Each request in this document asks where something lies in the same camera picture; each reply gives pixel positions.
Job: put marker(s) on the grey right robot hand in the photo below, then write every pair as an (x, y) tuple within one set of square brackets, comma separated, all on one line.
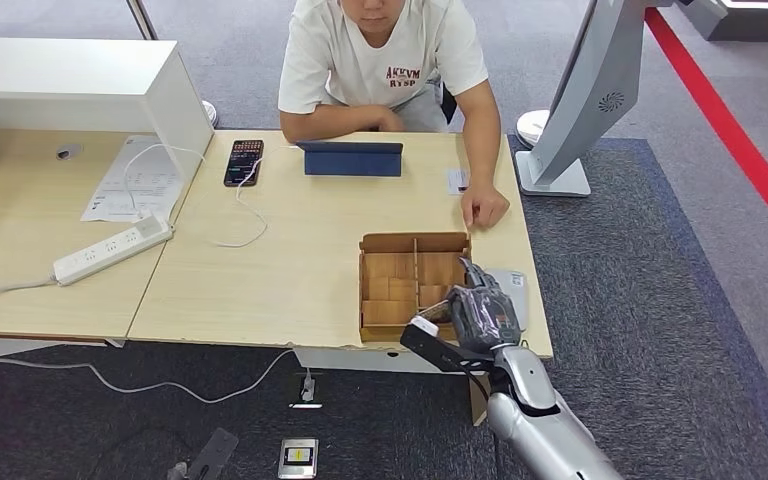
[(486, 318)]

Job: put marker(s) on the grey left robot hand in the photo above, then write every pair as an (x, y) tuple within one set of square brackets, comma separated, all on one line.
[(177, 472)]

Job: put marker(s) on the person's left hand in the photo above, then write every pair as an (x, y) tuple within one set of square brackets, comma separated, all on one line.
[(485, 205)]

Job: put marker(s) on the person's right hand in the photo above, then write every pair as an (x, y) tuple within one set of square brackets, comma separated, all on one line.
[(390, 120)]

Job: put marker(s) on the white ID card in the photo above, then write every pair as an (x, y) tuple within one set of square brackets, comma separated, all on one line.
[(455, 182)]

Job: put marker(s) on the wooden compartment box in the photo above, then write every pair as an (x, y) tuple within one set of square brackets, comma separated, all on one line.
[(387, 278)]

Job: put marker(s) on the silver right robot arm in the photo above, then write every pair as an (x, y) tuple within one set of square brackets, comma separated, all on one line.
[(550, 430)]

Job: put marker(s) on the person's left forearm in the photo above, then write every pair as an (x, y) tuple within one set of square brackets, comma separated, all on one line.
[(480, 139)]

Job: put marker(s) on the person's right forearm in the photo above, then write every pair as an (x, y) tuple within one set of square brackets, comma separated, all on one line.
[(324, 122)]

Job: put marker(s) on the clear plastic right hand cover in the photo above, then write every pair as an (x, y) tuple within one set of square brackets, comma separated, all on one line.
[(486, 318)]

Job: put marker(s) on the grey card reader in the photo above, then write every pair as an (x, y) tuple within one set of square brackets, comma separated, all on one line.
[(516, 291)]

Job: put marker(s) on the person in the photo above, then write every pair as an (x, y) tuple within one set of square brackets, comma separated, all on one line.
[(371, 53)]

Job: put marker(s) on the tablet in blue case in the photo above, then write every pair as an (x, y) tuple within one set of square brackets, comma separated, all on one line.
[(351, 162)]

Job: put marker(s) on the black chair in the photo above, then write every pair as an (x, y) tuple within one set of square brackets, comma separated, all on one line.
[(449, 102)]

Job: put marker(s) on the light wood desk leg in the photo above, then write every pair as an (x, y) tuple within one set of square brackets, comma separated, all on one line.
[(479, 404)]

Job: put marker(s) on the large white round base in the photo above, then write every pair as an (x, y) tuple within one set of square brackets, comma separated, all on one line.
[(530, 127)]

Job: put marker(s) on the silver floor socket plate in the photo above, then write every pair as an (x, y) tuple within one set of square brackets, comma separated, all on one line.
[(298, 457)]

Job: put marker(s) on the white desk front panel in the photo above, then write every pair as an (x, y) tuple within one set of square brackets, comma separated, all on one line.
[(357, 362)]

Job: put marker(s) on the open floor socket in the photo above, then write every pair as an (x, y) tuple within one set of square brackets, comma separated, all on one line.
[(306, 391)]

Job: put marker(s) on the black smartphone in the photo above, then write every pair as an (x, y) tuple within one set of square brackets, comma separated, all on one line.
[(243, 162)]

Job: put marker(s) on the grey kiosk stand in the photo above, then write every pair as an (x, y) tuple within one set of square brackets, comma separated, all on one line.
[(589, 86)]

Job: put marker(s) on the dark grey floor rug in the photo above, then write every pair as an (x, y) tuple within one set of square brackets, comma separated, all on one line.
[(656, 298)]

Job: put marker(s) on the small white round base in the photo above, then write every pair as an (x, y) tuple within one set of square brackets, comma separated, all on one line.
[(210, 114)]

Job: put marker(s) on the white desk underframe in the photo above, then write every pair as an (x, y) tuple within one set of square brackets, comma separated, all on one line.
[(0, 348)]

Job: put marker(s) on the white power strip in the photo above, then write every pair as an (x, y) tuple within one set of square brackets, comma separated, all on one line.
[(112, 249)]

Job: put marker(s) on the white charger plug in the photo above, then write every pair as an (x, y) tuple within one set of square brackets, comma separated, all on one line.
[(151, 226)]

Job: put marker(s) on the metal pole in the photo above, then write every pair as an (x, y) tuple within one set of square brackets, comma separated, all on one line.
[(142, 20)]

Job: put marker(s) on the printed paper sheet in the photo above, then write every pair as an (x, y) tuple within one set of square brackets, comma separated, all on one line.
[(109, 195)]

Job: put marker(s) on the grey display platform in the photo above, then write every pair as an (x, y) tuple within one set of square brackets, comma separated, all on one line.
[(755, 26)]

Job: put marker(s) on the white desk cabinet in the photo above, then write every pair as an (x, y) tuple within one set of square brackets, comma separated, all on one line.
[(59, 73)]

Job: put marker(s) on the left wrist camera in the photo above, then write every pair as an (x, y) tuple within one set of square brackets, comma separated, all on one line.
[(213, 454)]

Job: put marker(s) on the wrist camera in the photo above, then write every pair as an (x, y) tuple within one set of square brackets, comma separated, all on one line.
[(437, 348), (213, 454)]

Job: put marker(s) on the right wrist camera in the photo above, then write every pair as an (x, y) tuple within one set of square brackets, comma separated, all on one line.
[(437, 348)]

